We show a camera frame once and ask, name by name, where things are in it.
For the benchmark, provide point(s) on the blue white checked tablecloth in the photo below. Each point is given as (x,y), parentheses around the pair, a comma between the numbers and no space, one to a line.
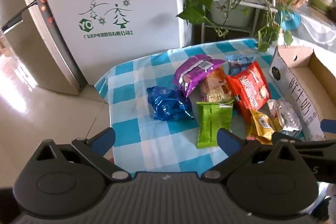
(126,129)

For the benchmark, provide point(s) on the white grey refrigerator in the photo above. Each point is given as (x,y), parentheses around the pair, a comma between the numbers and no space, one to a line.
(118,3)

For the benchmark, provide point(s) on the cream croissant packet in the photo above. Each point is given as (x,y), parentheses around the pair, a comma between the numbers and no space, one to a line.
(215,90)

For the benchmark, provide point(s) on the silver clear snack packet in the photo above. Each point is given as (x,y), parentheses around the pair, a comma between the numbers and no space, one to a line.
(287,115)

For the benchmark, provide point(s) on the purple snack packet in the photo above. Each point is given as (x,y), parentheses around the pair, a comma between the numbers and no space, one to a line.
(194,71)

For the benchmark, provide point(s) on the blue foil snack packet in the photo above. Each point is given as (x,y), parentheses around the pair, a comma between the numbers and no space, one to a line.
(168,103)

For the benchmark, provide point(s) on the yellow snack packet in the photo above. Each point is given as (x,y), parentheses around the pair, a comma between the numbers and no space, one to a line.
(262,125)

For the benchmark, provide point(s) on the white blue snack packet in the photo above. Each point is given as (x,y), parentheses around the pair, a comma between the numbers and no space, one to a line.
(237,62)

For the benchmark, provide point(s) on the white flowerpot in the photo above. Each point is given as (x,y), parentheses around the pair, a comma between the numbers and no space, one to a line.
(231,10)

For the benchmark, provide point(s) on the red snack packet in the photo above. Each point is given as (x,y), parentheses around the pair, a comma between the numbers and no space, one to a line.
(249,90)

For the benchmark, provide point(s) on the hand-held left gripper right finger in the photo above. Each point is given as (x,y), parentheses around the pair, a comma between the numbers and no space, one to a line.
(229,139)

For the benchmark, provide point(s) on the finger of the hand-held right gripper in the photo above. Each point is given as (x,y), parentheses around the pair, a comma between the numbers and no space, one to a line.
(328,125)
(309,142)

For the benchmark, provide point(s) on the white marble side table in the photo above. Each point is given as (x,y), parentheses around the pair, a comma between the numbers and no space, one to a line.
(320,29)

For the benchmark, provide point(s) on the white metal plant stand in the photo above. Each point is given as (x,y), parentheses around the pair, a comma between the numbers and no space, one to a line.
(260,6)

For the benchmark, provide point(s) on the green snack packet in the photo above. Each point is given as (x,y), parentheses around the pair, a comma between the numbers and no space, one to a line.
(210,121)

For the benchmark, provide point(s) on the cardboard box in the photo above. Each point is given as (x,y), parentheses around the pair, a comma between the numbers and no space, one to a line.
(296,87)

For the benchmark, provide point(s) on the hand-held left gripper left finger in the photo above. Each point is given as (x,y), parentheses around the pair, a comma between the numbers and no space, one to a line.
(105,137)

